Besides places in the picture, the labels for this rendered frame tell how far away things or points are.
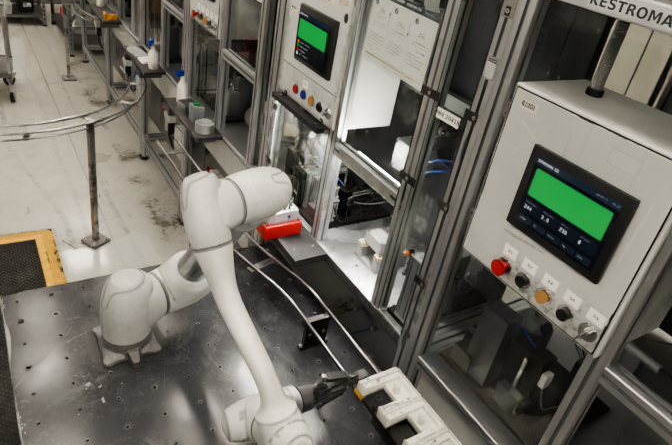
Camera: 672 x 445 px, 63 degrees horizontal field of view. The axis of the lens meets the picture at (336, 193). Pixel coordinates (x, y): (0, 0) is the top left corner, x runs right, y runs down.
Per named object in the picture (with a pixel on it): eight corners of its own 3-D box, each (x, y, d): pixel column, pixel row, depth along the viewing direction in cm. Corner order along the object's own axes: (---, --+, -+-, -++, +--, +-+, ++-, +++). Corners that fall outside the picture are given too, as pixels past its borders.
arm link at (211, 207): (208, 251, 130) (253, 233, 139) (188, 176, 127) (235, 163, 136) (179, 250, 139) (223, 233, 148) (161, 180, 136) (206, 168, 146)
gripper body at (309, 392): (300, 421, 151) (329, 409, 156) (305, 400, 147) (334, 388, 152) (288, 400, 156) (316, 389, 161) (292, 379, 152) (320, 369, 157)
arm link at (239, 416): (271, 419, 153) (293, 437, 142) (218, 440, 145) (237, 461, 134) (267, 382, 152) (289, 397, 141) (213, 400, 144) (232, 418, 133)
